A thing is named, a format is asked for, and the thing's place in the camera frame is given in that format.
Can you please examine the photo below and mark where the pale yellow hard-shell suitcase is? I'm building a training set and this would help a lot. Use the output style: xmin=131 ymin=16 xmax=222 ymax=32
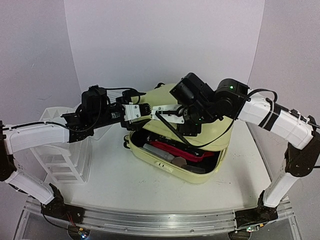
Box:
xmin=122 ymin=82 xmax=235 ymax=185

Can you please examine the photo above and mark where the red shirt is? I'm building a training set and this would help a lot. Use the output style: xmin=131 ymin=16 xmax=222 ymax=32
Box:
xmin=149 ymin=141 xmax=215 ymax=163

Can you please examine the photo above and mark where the white perforated plastic basket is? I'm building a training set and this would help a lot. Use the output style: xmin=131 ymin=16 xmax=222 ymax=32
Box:
xmin=107 ymin=90 xmax=123 ymax=104

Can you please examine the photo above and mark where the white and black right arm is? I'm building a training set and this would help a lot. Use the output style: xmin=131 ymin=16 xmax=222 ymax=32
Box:
xmin=151 ymin=73 xmax=320 ymax=229

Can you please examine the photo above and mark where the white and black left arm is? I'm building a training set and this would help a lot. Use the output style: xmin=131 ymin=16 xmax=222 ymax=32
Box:
xmin=0 ymin=85 xmax=151 ymax=223

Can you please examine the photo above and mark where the beige hexagonal compact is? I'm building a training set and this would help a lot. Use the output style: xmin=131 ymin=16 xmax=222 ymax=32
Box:
xmin=171 ymin=156 xmax=187 ymax=169

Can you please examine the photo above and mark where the grey flat case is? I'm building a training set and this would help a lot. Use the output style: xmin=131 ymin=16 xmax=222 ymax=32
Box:
xmin=182 ymin=164 xmax=206 ymax=174

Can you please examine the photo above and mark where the white plastic drawer organizer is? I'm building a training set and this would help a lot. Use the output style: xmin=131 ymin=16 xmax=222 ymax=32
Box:
xmin=29 ymin=106 xmax=93 ymax=185

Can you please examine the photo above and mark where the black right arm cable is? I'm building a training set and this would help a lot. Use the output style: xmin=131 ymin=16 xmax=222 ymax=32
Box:
xmin=154 ymin=88 xmax=280 ymax=148

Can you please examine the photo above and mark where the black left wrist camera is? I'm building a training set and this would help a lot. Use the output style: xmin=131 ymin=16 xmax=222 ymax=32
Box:
xmin=81 ymin=85 xmax=109 ymax=119

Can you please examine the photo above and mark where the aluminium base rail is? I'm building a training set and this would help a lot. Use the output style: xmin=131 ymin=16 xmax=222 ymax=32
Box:
xmin=26 ymin=197 xmax=300 ymax=239

